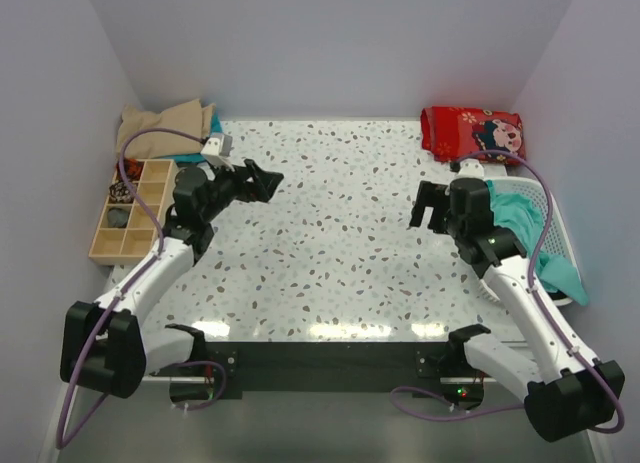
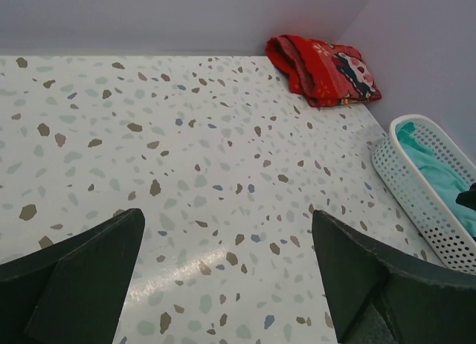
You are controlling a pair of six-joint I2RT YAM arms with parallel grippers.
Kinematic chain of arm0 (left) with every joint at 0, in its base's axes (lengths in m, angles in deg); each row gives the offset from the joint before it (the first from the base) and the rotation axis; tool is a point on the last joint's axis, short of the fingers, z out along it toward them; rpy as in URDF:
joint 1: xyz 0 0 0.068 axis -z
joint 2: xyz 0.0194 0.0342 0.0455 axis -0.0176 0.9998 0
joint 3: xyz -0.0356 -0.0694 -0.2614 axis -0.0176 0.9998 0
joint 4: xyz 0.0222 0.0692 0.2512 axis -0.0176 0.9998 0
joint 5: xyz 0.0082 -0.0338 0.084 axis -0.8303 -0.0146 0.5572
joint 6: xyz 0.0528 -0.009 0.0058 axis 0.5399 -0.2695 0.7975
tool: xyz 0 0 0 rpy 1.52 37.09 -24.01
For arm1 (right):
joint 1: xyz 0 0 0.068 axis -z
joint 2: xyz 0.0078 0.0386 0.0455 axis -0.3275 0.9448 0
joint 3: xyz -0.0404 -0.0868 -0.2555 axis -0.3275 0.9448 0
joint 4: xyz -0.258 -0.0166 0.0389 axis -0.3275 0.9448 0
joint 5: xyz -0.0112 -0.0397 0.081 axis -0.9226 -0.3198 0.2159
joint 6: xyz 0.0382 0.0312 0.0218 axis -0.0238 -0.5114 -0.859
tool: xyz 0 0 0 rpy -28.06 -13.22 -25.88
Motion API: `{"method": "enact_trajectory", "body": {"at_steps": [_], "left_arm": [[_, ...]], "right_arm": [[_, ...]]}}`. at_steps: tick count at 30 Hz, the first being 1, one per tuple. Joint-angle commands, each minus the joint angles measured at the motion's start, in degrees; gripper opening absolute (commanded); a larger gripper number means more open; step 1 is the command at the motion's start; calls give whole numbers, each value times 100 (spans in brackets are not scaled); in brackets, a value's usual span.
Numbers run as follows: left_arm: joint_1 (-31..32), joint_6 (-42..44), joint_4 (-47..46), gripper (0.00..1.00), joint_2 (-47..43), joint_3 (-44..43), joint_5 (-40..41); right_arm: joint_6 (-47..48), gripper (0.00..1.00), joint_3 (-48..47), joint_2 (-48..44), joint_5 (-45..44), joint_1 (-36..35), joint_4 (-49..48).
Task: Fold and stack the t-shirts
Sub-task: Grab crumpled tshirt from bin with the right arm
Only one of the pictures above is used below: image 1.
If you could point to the wooden compartment tray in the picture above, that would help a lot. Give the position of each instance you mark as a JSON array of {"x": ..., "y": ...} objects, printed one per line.
[{"x": 152, "y": 197}]

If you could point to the mint green t shirt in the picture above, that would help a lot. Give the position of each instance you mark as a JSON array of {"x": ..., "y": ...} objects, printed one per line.
[{"x": 520, "y": 228}]

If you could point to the teal folded t shirt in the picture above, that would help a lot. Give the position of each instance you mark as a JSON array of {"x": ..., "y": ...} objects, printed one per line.
[{"x": 192, "y": 155}]

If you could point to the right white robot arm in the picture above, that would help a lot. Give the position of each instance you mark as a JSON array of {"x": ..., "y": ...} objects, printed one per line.
[{"x": 565, "y": 388}]

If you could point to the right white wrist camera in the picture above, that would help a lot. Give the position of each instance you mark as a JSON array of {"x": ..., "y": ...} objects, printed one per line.
[{"x": 468, "y": 168}]

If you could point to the white plastic laundry basket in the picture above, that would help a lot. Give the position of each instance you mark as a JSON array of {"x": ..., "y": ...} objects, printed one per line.
[{"x": 545, "y": 218}]

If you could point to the red cartoon print cloth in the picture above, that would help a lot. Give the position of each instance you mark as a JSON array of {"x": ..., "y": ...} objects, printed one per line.
[{"x": 449, "y": 133}]

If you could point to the beige folded t shirt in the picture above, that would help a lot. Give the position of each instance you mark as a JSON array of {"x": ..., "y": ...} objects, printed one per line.
[{"x": 177, "y": 130}]

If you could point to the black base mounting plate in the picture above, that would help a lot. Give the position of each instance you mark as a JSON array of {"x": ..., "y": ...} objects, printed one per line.
[{"x": 342, "y": 367}]

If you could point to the red black scrunchie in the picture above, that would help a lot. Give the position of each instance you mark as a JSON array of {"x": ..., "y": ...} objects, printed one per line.
[{"x": 131, "y": 168}]

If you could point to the grey scrunchie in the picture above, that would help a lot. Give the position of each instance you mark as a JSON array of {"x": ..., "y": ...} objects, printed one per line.
[{"x": 117, "y": 218}]

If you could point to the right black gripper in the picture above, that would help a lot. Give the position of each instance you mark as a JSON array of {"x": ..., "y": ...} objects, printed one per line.
[{"x": 430, "y": 195}]

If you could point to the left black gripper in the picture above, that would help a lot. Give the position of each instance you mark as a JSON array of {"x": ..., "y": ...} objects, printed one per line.
[{"x": 258, "y": 191}]

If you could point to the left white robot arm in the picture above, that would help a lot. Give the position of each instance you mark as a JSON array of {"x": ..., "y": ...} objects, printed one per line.
[{"x": 103, "y": 348}]

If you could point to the patterned brown scrunchie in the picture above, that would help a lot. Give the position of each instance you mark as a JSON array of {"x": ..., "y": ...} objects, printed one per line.
[{"x": 119, "y": 193}]

